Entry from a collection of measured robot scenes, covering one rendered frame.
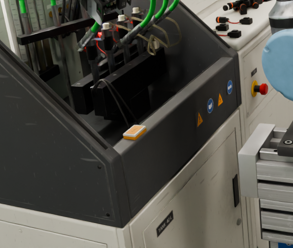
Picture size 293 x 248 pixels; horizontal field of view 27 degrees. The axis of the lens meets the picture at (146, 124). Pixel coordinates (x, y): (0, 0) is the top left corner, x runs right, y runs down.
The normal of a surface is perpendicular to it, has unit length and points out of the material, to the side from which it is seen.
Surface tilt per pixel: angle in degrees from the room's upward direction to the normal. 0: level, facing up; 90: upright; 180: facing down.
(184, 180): 90
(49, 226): 90
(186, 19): 90
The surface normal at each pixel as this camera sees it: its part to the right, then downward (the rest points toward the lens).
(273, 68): -0.62, 0.49
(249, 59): 0.87, 0.09
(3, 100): -0.48, 0.40
